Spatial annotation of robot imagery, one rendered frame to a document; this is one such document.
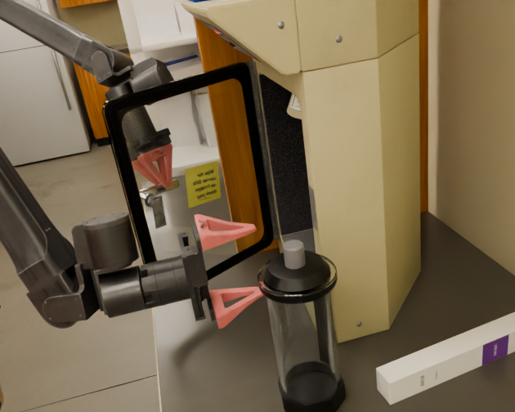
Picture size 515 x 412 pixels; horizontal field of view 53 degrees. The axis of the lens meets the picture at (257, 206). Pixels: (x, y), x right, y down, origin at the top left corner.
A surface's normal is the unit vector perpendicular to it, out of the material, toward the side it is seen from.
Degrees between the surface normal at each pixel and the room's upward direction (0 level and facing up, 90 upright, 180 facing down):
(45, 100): 90
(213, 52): 90
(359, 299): 90
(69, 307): 77
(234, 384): 0
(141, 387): 0
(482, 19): 90
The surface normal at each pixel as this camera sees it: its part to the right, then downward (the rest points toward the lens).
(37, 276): -0.12, 0.21
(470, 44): -0.96, 0.22
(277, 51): 0.23, 0.38
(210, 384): -0.14, -0.90
